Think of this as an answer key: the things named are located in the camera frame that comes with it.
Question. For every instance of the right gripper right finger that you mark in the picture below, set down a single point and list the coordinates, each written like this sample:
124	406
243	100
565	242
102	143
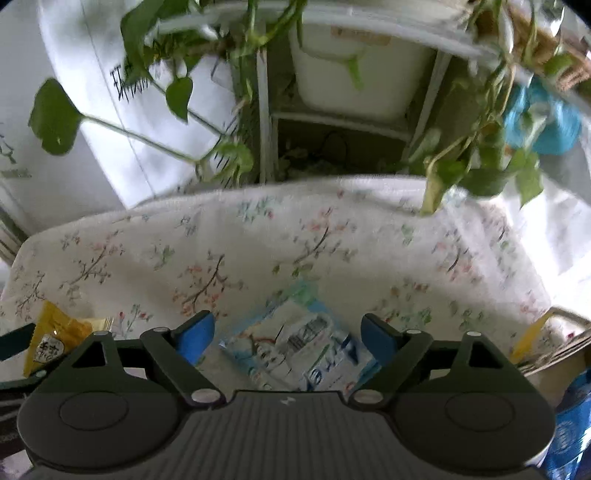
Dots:
398	354

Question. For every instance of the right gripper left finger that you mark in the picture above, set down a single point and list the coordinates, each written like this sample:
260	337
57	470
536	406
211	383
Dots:
175	354

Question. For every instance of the white blue snack packet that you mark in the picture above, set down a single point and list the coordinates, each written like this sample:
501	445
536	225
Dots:
298	344

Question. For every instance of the blue foil snack packet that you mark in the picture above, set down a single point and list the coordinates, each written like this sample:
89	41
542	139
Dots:
572	436

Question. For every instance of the floral cloth cover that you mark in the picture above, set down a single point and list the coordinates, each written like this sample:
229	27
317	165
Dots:
361	244

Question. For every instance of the yellow snack packet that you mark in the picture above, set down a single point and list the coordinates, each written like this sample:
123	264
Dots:
55	335

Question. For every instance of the cardboard box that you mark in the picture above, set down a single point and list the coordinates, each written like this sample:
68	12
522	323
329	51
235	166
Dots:
552	372

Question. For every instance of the large pothos plant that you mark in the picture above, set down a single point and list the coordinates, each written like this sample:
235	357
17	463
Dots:
334	77

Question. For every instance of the white freezer appliance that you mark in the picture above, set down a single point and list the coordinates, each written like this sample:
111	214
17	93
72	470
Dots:
79	134

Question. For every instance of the patterned tablecloth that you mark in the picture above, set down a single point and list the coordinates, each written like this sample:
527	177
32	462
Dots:
562	143

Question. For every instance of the lower white plant pot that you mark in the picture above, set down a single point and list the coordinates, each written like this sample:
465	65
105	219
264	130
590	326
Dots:
357	73

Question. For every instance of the white metal plant stand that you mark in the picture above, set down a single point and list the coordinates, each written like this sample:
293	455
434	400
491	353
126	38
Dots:
431	23

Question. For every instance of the wicker basket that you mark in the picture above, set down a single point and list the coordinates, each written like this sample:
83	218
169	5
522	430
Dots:
545	44

